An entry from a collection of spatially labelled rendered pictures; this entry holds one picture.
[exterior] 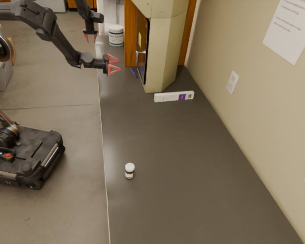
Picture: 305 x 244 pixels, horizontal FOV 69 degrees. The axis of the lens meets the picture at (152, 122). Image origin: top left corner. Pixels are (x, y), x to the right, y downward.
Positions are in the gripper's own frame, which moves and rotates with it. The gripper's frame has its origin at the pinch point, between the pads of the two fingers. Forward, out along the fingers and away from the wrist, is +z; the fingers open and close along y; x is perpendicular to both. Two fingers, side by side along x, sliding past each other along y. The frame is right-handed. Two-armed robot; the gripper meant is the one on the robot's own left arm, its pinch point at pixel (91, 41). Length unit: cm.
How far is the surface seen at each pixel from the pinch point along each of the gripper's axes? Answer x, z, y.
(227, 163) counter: -109, 16, 61
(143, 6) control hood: -46, -36, 28
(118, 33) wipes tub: 28.4, 4.6, 22.3
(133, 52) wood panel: -8.7, 4.4, 29.7
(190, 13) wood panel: -9, -23, 70
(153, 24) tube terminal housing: -46, -28, 34
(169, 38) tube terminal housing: -45, -20, 44
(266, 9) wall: -75, -44, 76
